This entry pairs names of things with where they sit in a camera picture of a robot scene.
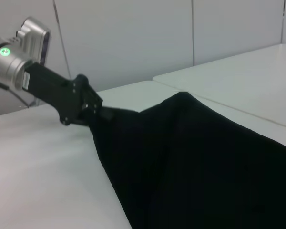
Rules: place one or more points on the black t-shirt with FREE print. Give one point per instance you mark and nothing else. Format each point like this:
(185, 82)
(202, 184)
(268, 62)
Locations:
(193, 167)

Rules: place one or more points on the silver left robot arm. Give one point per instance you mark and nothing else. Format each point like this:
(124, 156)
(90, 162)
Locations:
(4, 64)

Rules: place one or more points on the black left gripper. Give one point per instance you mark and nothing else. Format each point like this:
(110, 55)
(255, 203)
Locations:
(54, 93)

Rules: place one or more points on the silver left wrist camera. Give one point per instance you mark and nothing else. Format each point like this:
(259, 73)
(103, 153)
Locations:
(35, 40)

